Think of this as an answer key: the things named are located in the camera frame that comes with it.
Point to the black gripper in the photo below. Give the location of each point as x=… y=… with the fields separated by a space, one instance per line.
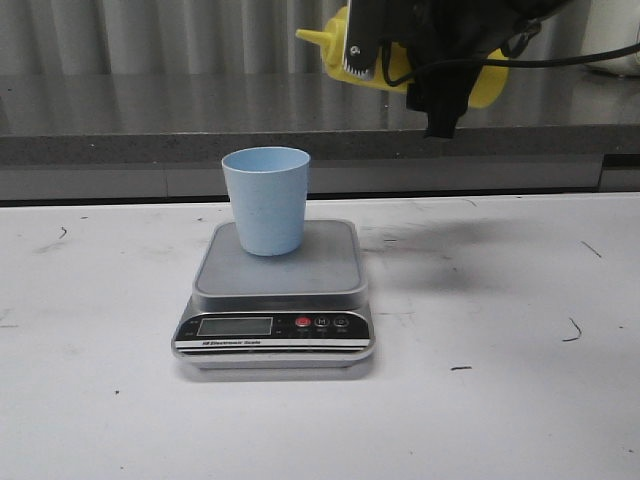
x=435 y=31

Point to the light blue plastic cup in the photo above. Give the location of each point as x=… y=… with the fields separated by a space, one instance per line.
x=267 y=187

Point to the silver digital kitchen scale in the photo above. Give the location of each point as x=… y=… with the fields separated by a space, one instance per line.
x=305 y=309

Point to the white appliance on counter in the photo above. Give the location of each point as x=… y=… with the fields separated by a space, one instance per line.
x=611 y=25

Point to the grey steel counter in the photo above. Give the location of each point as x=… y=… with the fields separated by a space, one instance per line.
x=135 y=138

